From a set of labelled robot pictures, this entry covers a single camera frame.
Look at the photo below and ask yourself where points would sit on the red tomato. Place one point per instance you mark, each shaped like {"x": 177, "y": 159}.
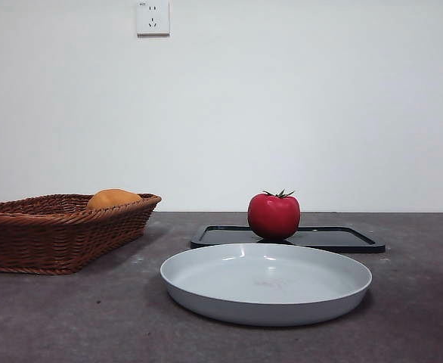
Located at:
{"x": 274, "y": 215}

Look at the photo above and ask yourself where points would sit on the orange round fruit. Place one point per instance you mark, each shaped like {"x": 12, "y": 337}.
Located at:
{"x": 112, "y": 198}

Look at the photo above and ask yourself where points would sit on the pale grey round plate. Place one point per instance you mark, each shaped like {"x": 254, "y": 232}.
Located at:
{"x": 263, "y": 302}

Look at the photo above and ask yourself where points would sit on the black rectangular tray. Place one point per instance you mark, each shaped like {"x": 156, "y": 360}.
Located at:
{"x": 338, "y": 239}

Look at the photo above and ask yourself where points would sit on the brown wicker basket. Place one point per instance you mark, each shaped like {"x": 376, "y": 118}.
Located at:
{"x": 55, "y": 242}

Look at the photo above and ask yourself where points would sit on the white wall socket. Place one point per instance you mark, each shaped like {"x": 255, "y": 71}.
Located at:
{"x": 153, "y": 19}

